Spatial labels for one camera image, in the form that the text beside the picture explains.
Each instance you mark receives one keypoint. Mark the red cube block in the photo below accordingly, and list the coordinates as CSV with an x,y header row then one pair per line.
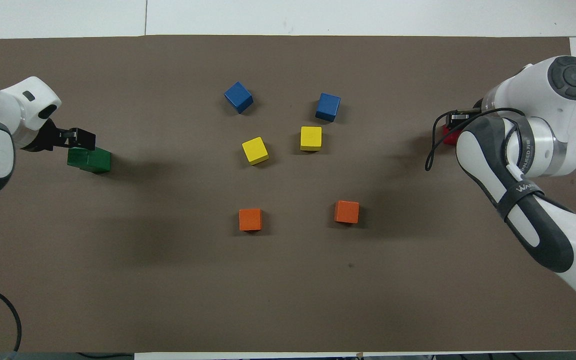
x,y
449,136

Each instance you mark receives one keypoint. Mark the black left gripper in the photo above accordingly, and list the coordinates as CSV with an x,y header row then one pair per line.
x,y
50,137

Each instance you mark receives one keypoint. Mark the yellow cube block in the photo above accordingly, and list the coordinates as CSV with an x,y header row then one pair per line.
x,y
311,138
255,150

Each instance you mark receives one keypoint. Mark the green cube block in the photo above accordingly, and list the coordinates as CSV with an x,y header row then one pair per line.
x,y
80,157
102,161

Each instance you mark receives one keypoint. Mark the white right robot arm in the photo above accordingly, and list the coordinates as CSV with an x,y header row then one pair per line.
x,y
543,125

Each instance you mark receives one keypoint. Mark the blue cube block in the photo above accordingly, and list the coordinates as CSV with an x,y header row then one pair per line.
x,y
328,106
238,97

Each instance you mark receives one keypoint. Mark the orange cube block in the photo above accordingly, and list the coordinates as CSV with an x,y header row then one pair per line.
x,y
346,211
250,219

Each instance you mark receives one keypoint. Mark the brown table mat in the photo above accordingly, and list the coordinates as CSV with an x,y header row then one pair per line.
x,y
288,280

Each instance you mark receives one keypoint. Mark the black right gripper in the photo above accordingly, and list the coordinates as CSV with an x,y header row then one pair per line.
x,y
474,111

